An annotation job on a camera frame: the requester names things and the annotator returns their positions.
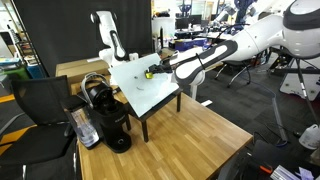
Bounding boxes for white floor panel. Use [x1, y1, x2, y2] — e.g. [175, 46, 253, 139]
[279, 56, 320, 102]

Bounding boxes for blue boxes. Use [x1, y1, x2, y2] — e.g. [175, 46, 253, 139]
[174, 37, 208, 52]

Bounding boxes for large flat cardboard box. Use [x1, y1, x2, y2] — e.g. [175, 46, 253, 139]
[54, 57, 111, 84]

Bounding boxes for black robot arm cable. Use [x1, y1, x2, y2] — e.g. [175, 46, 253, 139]
[194, 23, 251, 71]

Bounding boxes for black mesh office chair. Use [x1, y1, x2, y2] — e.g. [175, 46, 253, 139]
[0, 74, 79, 180]

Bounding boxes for white plastic jug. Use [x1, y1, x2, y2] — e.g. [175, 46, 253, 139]
[298, 123, 320, 151]

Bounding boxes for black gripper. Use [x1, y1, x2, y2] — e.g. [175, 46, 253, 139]
[148, 59, 174, 76]

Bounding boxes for white drawing board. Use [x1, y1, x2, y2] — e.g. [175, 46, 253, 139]
[109, 53, 180, 118]

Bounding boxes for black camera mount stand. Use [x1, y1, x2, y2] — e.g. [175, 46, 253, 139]
[266, 49, 320, 76]

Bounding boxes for grey metal pole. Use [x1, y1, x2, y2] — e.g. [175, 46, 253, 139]
[271, 96, 289, 143]

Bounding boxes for black backdrop curtain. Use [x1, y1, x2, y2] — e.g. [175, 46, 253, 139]
[13, 0, 153, 78]

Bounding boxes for teal storage bin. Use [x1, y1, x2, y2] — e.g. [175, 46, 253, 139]
[26, 63, 43, 80]

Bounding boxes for small black stand table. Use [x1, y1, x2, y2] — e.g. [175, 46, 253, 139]
[123, 88, 183, 143]

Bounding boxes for black coffee machine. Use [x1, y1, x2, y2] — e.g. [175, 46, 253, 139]
[60, 71, 133, 154]

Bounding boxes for white metal table foot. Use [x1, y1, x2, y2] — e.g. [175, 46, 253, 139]
[189, 84, 214, 108]

